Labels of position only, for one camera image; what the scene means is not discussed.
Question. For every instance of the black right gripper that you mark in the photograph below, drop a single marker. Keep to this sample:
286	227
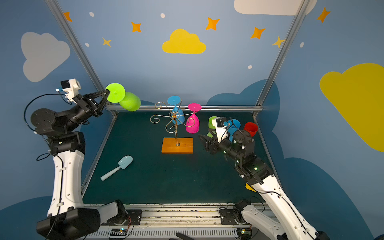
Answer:
214	145

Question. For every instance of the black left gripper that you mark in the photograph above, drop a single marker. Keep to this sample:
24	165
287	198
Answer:
87	103

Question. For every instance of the light green wine glass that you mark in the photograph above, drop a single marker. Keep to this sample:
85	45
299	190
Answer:
212	128

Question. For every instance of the blue wine glass front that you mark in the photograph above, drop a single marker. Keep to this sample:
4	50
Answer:
232	126

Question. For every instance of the blue wine glass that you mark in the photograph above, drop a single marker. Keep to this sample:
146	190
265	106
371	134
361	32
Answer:
176	102
232	126

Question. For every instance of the red wine glass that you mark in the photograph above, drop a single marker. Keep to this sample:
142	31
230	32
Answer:
251	128

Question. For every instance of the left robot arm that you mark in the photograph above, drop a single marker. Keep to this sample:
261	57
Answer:
67	217

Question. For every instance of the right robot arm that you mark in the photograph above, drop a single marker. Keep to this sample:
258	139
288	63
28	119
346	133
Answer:
290	224

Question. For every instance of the wooden rack base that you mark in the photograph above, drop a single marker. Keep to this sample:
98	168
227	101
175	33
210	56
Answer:
178	146

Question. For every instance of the magenta wine glass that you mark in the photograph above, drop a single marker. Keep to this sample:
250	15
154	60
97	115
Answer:
193	122

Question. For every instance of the blue wine glass rear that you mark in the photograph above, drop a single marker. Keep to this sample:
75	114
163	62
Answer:
176	102

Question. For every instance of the yellow plastic piece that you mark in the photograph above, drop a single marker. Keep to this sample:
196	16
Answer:
248	187

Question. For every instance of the light blue spatula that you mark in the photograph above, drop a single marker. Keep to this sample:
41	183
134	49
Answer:
122	164

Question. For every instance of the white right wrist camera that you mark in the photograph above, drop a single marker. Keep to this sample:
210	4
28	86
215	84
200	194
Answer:
221	126

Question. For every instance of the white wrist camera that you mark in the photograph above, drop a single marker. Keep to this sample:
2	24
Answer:
221	126
69	89

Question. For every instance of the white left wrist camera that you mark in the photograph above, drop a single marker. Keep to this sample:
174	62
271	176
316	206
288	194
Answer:
69	89

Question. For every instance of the gold wire glass rack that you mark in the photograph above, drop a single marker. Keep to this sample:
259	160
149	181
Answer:
170	127

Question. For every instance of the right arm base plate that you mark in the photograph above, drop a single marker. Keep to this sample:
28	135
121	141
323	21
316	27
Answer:
231	217

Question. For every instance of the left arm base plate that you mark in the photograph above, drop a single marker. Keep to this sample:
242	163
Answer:
131	217

